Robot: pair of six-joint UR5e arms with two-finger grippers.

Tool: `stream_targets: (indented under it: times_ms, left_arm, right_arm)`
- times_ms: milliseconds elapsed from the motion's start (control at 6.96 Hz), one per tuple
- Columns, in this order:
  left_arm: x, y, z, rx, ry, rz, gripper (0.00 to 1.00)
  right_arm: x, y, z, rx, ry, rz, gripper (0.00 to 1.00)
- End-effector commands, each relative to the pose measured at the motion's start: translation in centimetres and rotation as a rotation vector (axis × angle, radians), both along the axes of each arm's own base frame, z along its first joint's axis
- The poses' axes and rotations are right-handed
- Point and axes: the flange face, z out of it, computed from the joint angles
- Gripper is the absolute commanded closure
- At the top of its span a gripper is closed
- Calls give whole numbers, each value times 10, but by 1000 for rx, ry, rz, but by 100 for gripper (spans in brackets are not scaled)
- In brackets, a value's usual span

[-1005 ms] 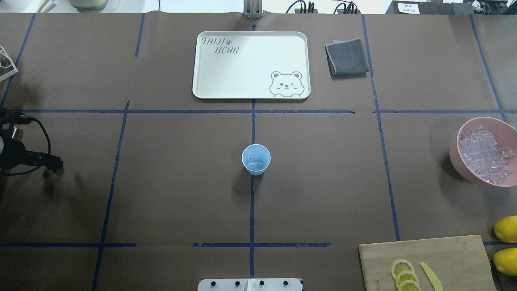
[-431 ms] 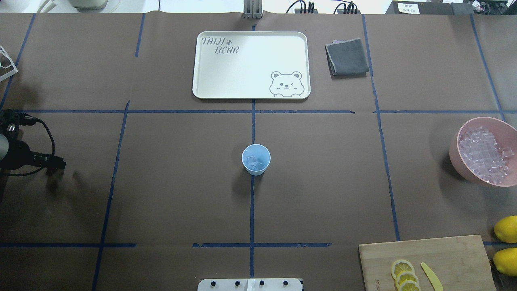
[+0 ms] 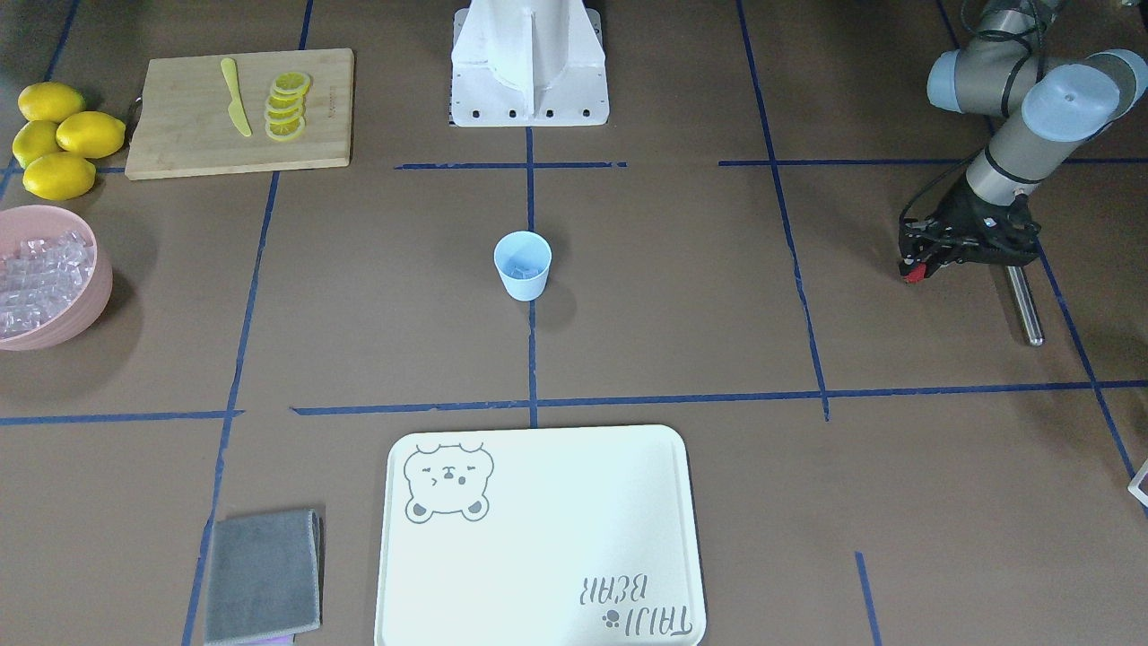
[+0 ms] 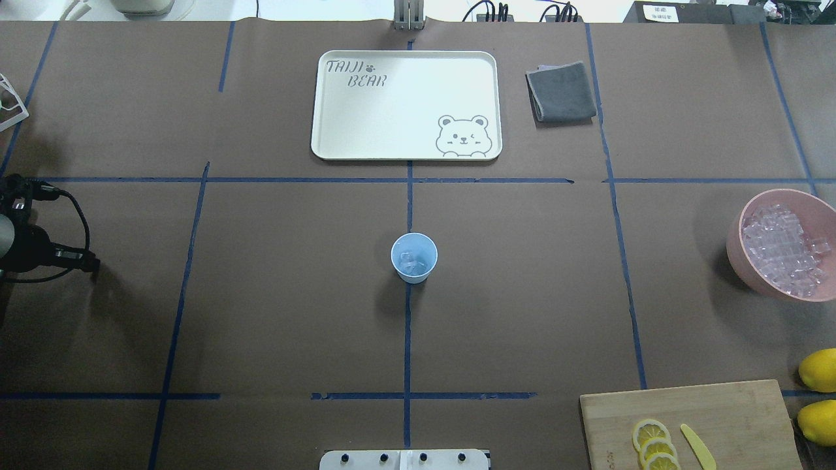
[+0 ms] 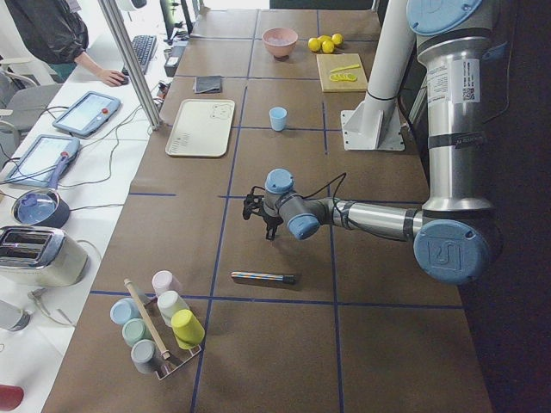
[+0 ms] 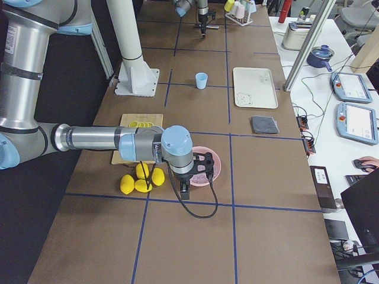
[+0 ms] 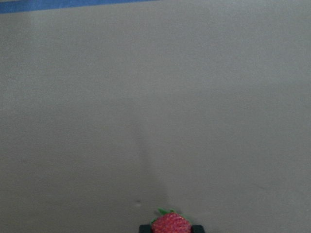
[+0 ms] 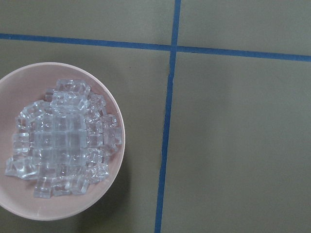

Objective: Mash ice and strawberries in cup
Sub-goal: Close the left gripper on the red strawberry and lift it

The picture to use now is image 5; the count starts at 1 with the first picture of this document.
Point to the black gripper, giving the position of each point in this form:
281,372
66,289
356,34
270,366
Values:
271,221

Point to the steel muddler black tip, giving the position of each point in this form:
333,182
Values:
284,279

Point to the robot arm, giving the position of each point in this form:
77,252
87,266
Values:
454,235

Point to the light blue cup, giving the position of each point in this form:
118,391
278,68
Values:
278,118

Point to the pink cup on rack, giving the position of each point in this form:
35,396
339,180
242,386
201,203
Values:
164,281

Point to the white cup on rack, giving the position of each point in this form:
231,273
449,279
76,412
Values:
169,303

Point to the yellow-green cup on rack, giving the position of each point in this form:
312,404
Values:
187,329

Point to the blue cup on rack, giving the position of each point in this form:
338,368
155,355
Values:
124,310

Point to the green cup on rack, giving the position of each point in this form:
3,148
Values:
135,330

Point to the grey cup on rack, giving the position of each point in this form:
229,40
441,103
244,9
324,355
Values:
146,357

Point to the pink bowl of ice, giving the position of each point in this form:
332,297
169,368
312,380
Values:
280,42

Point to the person's hand on mouse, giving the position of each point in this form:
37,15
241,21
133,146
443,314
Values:
112,78

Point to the cream bear tray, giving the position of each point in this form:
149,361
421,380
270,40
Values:
201,129

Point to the grey folded cloth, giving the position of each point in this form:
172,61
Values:
208,84

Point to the lemon slices row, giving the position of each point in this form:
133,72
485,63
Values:
343,77

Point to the bamboo cutting board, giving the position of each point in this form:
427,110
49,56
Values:
326,62

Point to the yellow plastic knife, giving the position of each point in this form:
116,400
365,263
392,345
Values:
345,68

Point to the yellow lemon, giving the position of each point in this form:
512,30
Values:
314,44
337,39
328,47
324,37

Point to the black box with label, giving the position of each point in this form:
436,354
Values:
174,57

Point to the far teach pendant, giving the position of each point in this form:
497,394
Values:
88,114

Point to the teach pendant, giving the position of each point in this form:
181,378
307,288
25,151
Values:
88,114
45,161

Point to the black keyboard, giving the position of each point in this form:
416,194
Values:
144,46

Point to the blue pot with lid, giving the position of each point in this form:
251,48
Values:
45,206

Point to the near teach pendant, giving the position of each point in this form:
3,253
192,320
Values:
45,161

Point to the cream toaster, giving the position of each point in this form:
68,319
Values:
40,256

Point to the person in dark jacket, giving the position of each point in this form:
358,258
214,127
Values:
54,33

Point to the red bottle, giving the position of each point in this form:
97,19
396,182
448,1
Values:
11,397

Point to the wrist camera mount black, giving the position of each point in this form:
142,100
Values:
253,205

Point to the white pillar mount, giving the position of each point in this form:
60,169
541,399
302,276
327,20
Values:
375,124

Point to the white wire cup rack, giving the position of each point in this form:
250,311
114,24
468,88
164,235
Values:
178,356

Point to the wooden rack handle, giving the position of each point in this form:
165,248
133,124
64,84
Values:
134,292

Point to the aluminium frame post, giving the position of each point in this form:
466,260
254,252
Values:
117,28

